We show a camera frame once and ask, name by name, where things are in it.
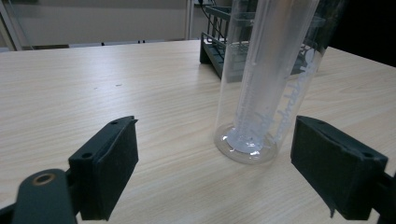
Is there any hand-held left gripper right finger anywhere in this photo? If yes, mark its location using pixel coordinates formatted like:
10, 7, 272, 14
290, 115, 389, 221

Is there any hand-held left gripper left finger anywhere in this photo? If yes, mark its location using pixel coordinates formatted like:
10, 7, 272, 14
67, 115, 140, 222

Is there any clear plastic graduated cylinder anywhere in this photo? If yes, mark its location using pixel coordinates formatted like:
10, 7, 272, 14
213, 0, 347, 166

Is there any white inner filter tube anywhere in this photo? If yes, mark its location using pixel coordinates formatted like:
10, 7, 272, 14
224, 0, 321, 155

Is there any dark grey rack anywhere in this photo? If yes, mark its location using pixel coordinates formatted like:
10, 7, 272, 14
199, 5, 327, 84

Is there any black cable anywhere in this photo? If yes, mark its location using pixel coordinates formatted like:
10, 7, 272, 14
197, 0, 226, 39

